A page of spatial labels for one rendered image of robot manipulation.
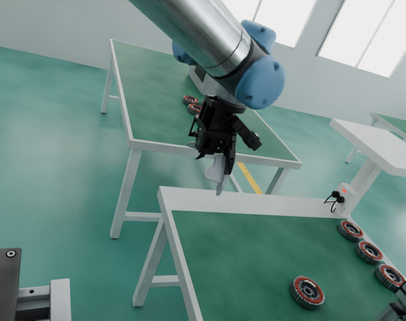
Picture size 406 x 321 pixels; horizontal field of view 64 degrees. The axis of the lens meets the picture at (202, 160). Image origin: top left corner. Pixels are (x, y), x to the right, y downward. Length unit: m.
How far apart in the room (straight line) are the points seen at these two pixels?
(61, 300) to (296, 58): 5.31
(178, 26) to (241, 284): 0.91
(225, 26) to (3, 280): 0.52
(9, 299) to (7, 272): 0.05
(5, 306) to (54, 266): 1.38
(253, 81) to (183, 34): 0.11
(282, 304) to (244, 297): 0.13
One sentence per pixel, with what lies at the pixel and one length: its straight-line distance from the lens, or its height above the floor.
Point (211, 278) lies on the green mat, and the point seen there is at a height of 0.75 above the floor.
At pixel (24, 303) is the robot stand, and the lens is 0.70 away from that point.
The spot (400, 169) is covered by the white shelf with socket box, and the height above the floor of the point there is 1.20.
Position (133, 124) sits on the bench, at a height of 0.75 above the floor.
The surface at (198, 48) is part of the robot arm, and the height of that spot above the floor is 1.48.
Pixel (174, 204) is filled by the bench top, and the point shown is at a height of 0.75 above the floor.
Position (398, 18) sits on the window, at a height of 1.91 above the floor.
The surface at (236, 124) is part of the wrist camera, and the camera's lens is 0.69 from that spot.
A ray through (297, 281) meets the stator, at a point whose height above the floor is 0.79.
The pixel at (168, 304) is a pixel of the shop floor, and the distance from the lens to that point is 1.94.
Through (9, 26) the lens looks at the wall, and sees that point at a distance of 4.78.
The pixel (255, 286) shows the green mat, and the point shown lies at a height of 0.75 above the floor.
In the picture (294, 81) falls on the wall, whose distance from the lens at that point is 5.82.
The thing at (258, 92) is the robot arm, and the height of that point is 1.44.
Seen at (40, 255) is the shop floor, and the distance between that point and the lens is 2.04.
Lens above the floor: 1.56
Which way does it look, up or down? 29 degrees down
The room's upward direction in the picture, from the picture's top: 21 degrees clockwise
